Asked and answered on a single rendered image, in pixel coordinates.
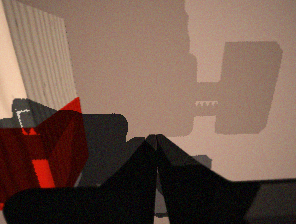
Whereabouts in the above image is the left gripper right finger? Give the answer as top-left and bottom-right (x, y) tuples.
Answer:
(156, 134), (296, 224)

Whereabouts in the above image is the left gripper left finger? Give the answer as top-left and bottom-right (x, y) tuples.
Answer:
(3, 134), (157, 224)

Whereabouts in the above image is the red cube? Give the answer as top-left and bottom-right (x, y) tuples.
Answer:
(0, 97), (89, 211)

